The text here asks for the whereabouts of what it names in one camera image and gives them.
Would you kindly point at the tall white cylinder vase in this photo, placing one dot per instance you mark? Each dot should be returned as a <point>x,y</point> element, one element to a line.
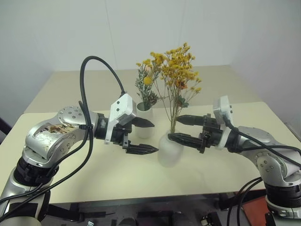
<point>145,133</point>

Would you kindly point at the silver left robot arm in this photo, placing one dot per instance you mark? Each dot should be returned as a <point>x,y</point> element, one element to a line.
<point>47,139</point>

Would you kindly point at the round frosted white vase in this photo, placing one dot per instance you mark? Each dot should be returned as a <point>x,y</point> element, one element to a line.
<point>169,155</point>

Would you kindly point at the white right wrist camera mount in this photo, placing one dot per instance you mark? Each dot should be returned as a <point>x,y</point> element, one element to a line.
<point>222,108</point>

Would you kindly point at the black frame under table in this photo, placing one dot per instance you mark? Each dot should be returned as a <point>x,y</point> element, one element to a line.
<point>150,209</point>

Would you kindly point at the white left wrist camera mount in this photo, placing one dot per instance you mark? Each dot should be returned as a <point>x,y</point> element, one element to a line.
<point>122,106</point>

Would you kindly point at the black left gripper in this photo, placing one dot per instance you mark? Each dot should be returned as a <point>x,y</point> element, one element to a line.
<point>118,136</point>

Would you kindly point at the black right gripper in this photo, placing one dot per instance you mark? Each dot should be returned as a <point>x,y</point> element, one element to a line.
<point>210,131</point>

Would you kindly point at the small green and yellow bouquet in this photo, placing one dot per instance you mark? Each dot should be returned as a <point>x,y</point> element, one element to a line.
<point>144,94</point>

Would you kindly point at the red board under table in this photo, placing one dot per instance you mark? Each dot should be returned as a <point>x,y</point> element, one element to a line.
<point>255,210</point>

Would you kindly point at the large yellow flower bouquet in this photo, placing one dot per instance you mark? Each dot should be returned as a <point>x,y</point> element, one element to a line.
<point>176,68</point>

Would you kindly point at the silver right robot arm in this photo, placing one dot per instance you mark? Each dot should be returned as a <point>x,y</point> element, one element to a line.
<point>265,162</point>

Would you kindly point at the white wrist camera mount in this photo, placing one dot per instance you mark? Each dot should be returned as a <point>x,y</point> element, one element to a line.
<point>222,108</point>
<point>122,106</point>

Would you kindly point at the dark object beside table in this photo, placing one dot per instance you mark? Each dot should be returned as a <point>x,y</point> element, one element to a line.
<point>4,128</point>

